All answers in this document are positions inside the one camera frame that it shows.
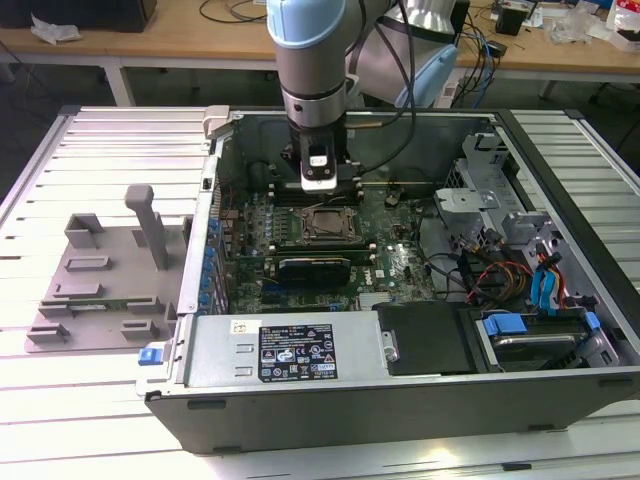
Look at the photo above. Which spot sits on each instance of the thin metal locking lever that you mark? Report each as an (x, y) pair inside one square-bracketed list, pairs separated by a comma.
[(315, 204)]

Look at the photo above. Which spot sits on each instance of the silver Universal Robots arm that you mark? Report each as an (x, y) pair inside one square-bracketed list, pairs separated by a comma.
[(310, 75)]

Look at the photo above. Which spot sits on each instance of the CPU socket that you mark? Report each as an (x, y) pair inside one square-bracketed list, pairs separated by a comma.
[(303, 239)]

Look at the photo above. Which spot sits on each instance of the grey case latch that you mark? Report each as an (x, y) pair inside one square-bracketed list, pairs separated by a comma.
[(217, 120)]

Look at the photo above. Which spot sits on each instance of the black installed RAM stick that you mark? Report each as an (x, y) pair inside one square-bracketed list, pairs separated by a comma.
[(300, 245), (300, 255)]

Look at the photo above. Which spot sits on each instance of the coin battery holder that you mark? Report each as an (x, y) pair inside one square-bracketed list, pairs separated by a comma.
[(393, 197)]

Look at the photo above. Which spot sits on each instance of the black graphics card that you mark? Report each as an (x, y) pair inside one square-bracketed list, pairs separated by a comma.
[(312, 272)]

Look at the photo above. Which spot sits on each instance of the wooden desk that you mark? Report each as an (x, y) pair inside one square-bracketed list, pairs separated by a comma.
[(175, 40)]

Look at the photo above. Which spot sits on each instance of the green motherboard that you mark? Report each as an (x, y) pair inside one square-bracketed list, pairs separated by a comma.
[(395, 260)]

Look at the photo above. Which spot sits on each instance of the white labelled box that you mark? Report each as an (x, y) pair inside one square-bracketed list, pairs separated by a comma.
[(448, 92)]

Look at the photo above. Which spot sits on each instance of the small silver chipset heatsink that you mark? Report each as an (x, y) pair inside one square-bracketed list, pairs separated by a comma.
[(375, 302)]

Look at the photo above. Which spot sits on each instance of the small black device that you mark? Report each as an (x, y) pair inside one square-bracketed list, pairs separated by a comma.
[(497, 47)]

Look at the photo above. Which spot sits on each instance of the grey plastic parts rack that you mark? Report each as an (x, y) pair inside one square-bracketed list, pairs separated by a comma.
[(125, 280)]

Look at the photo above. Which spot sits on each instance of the silver power supply unit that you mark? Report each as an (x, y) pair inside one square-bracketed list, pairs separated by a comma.
[(220, 350)]

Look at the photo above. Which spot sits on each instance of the black plastic shroud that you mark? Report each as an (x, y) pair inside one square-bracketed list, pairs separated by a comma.
[(425, 340)]

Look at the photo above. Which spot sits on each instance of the small black box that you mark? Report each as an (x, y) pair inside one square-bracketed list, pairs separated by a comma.
[(512, 21)]

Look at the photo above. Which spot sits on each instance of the large black box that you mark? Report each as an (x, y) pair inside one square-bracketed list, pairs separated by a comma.
[(75, 12)]

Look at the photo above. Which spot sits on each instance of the blue case latch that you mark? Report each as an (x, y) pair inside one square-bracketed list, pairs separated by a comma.
[(150, 356)]

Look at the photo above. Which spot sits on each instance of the crumpled white paper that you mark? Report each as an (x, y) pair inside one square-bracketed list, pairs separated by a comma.
[(55, 30)]

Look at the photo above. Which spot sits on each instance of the open black PC case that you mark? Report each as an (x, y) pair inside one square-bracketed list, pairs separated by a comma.
[(350, 415)]

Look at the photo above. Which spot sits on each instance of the clear plastic bags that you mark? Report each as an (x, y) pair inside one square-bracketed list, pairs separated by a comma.
[(575, 25)]

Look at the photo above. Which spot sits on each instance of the hard disk in blue carrier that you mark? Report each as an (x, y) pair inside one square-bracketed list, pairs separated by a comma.
[(530, 345)]

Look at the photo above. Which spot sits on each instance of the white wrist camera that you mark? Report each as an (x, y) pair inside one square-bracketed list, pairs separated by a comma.
[(320, 182)]

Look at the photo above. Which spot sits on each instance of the silver metal drive bracket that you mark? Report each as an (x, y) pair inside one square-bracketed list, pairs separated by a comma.
[(465, 200)]

